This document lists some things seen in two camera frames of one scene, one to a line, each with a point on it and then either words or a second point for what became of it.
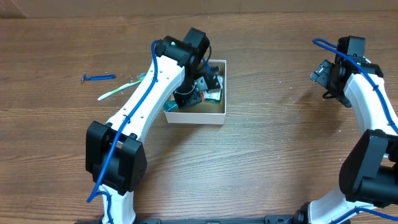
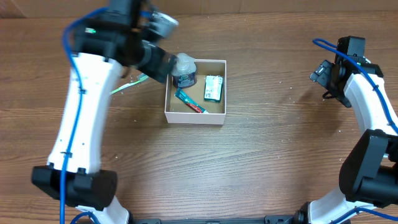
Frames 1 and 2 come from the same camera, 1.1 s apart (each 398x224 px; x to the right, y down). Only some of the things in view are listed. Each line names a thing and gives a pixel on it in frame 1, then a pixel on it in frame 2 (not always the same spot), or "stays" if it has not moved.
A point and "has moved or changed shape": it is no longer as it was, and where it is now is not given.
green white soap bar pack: [215, 95] stays
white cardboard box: [204, 112] stays
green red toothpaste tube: [172, 105] has moved or changed shape
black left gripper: [186, 100] -> [153, 69]
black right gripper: [323, 76] stays
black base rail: [268, 219] stays
